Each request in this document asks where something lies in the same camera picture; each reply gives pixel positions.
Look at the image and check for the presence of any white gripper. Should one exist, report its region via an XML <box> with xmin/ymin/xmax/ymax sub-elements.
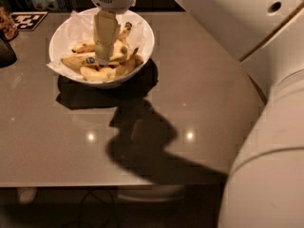
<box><xmin>91</xmin><ymin>0</ymin><xmax>136</xmax><ymax>66</ymax></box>

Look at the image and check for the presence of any banana with blue sticker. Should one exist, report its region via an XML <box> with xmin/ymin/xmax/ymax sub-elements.
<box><xmin>61</xmin><ymin>52</ymin><xmax>98</xmax><ymax>69</ymax></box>
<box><xmin>110</xmin><ymin>40</ymin><xmax>128</xmax><ymax>62</ymax></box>

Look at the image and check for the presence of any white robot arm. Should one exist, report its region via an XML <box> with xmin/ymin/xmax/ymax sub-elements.
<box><xmin>175</xmin><ymin>0</ymin><xmax>304</xmax><ymax>228</ymax></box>

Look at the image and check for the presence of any back banana with dark tip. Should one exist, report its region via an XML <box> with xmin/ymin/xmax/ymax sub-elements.
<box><xmin>118</xmin><ymin>22</ymin><xmax>132</xmax><ymax>44</ymax></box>

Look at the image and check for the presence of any back left banana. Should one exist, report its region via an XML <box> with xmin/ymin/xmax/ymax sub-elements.
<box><xmin>71</xmin><ymin>39</ymin><xmax>95</xmax><ymax>53</ymax></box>

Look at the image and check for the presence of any right front banana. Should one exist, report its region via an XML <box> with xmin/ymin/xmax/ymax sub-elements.
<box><xmin>116</xmin><ymin>47</ymin><xmax>138</xmax><ymax>77</ymax></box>

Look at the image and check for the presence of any white bowl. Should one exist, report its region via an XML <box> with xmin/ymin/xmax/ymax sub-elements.
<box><xmin>47</xmin><ymin>7</ymin><xmax>156</xmax><ymax>90</ymax></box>

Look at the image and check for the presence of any front bottom banana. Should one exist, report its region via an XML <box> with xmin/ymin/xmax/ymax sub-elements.
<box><xmin>80</xmin><ymin>66</ymin><xmax>116</xmax><ymax>83</ymax></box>

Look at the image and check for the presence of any black white fiducial marker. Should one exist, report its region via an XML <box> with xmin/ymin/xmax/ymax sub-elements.
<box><xmin>11</xmin><ymin>11</ymin><xmax>48</xmax><ymax>31</ymax></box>

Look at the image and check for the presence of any patterned jar at left edge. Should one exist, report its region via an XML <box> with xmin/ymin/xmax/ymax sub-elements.
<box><xmin>0</xmin><ymin>7</ymin><xmax>18</xmax><ymax>41</ymax></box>

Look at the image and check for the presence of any dark object at left edge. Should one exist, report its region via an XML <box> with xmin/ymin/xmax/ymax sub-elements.
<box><xmin>0</xmin><ymin>30</ymin><xmax>17</xmax><ymax>67</ymax></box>

